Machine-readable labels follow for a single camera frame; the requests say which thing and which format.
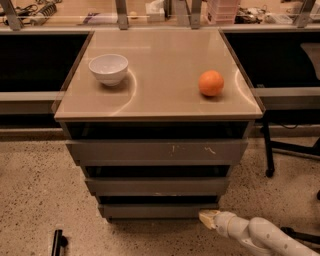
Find pink stacked trays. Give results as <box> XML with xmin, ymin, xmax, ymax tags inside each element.
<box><xmin>205</xmin><ymin>0</ymin><xmax>240</xmax><ymax>25</ymax></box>

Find white bowl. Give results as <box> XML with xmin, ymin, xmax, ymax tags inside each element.
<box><xmin>88</xmin><ymin>54</ymin><xmax>129</xmax><ymax>86</ymax></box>

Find coiled black cable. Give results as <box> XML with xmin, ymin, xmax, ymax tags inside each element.
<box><xmin>29</xmin><ymin>2</ymin><xmax>58</xmax><ymax>26</ymax></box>

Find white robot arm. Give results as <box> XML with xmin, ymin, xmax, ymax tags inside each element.
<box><xmin>199</xmin><ymin>209</ymin><xmax>320</xmax><ymax>256</ymax></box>

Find grey drawer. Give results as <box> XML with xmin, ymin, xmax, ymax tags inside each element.
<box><xmin>98</xmin><ymin>203</ymin><xmax>219</xmax><ymax>219</ymax></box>
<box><xmin>85</xmin><ymin>177</ymin><xmax>229</xmax><ymax>196</ymax></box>
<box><xmin>67</xmin><ymin>139</ymin><xmax>248</xmax><ymax>166</ymax></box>

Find black stand leg with caster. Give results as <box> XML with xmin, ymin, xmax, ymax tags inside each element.
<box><xmin>261</xmin><ymin>113</ymin><xmax>320</xmax><ymax>178</ymax></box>

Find orange fruit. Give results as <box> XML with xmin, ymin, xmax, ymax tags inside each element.
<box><xmin>198</xmin><ymin>70</ymin><xmax>224</xmax><ymax>97</ymax></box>

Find grey drawer cabinet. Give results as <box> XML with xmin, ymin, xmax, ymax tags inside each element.
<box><xmin>55</xmin><ymin>29</ymin><xmax>263</xmax><ymax>205</ymax></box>

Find grey middle drawer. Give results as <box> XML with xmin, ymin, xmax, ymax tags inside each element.
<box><xmin>85</xmin><ymin>177</ymin><xmax>229</xmax><ymax>196</ymax></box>

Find grey top drawer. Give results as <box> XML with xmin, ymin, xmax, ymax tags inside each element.
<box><xmin>67</xmin><ymin>139</ymin><xmax>248</xmax><ymax>166</ymax></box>

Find black chair leg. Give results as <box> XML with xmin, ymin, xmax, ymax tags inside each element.
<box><xmin>281</xmin><ymin>227</ymin><xmax>320</xmax><ymax>245</ymax></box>

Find white tissue box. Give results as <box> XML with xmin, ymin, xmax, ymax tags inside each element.
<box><xmin>145</xmin><ymin>0</ymin><xmax>165</xmax><ymax>22</ymax></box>

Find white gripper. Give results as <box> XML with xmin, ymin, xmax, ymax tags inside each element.
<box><xmin>198</xmin><ymin>209</ymin><xmax>235</xmax><ymax>238</ymax></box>

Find grey bottom drawer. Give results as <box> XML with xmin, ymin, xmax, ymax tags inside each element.
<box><xmin>98</xmin><ymin>203</ymin><xmax>219</xmax><ymax>219</ymax></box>

